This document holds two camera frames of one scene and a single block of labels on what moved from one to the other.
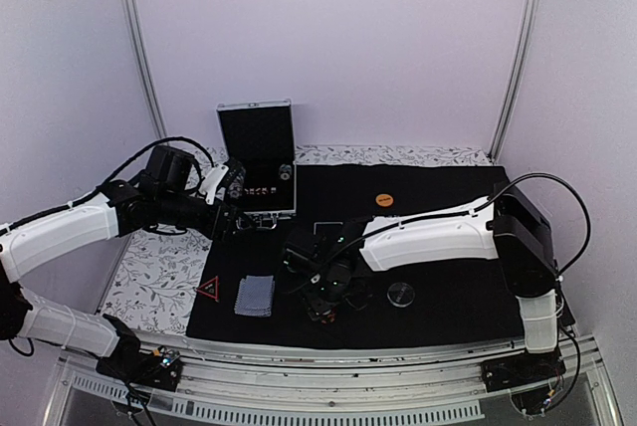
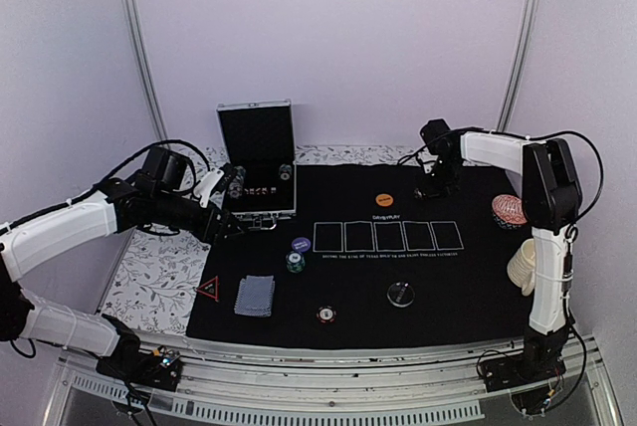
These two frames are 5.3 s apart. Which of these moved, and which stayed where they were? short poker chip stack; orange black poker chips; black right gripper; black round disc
Moved: black right gripper
Stayed: black round disc; orange black poker chips; short poker chip stack
